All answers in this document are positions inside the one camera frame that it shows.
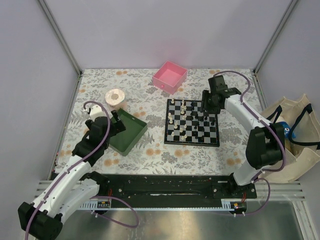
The green plastic tray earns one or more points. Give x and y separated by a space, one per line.
124 141

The pink plastic box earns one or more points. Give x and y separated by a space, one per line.
169 77

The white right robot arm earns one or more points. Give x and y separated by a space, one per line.
266 140

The black white chess board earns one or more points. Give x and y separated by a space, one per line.
186 124

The blue cartoon face package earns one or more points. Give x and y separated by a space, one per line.
286 127

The pink toilet paper roll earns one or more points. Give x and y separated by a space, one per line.
116 99

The floral patterned table mat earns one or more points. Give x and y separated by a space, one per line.
150 155

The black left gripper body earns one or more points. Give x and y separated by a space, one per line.
116 127

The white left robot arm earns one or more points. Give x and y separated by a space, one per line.
44 218

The aluminium rail frame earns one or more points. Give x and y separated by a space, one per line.
44 186

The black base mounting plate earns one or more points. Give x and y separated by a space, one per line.
171 191

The cream canvas tote bag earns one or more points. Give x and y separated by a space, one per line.
303 152

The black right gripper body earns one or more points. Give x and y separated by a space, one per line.
208 104

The white slotted cable duct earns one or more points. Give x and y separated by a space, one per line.
96 205

